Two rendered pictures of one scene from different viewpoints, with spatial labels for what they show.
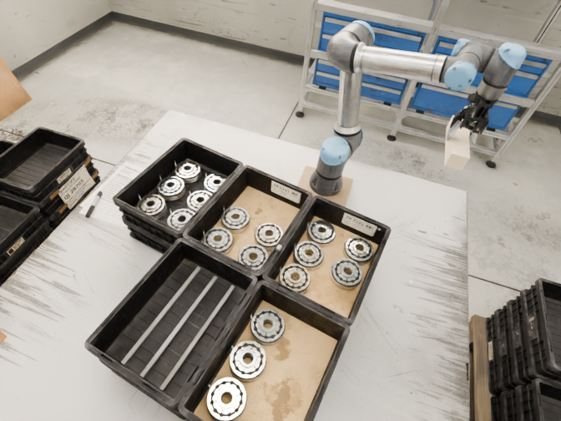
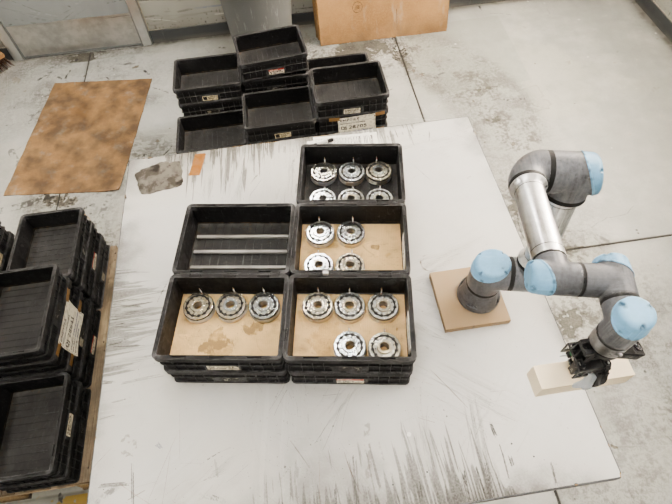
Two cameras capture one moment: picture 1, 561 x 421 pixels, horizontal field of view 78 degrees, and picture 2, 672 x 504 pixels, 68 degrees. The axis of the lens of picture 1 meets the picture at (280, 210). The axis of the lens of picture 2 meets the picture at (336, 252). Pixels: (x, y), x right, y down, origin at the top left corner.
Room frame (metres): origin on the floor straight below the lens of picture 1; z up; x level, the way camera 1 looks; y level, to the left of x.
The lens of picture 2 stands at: (0.38, -0.82, 2.33)
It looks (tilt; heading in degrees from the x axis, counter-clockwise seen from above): 57 degrees down; 71
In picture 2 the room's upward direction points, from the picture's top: 4 degrees counter-clockwise
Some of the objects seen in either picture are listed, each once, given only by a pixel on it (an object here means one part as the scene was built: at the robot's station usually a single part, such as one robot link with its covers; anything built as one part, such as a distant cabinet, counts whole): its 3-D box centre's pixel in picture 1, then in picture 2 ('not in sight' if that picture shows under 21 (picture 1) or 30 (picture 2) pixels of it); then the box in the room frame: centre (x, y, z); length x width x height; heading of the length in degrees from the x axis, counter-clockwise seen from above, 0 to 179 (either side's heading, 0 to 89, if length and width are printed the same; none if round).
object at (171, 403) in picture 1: (178, 310); (236, 238); (0.38, 0.26, 0.92); 0.40 x 0.30 x 0.02; 157
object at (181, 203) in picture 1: (184, 191); (351, 182); (0.87, 0.37, 0.87); 0.40 x 0.30 x 0.11; 157
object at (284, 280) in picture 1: (295, 277); (317, 305); (0.56, -0.07, 0.86); 0.10 x 0.10 x 0.01
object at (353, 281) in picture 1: (347, 271); (349, 346); (0.60, -0.25, 0.86); 0.10 x 0.10 x 0.01
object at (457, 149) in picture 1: (457, 141); (579, 374); (1.08, -0.63, 1.07); 0.24 x 0.06 x 0.06; 166
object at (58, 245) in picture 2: not in sight; (62, 263); (-0.46, 0.92, 0.31); 0.40 x 0.30 x 0.34; 76
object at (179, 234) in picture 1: (182, 182); (350, 173); (0.87, 0.37, 0.92); 0.40 x 0.30 x 0.02; 157
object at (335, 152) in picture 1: (333, 156); (490, 271); (1.13, -0.20, 0.89); 0.13 x 0.12 x 0.14; 153
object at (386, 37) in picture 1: (363, 61); not in sight; (2.56, -0.50, 0.60); 0.72 x 0.03 x 0.56; 76
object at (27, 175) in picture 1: (53, 185); (349, 113); (1.23, 1.28, 0.37); 0.40 x 0.30 x 0.45; 166
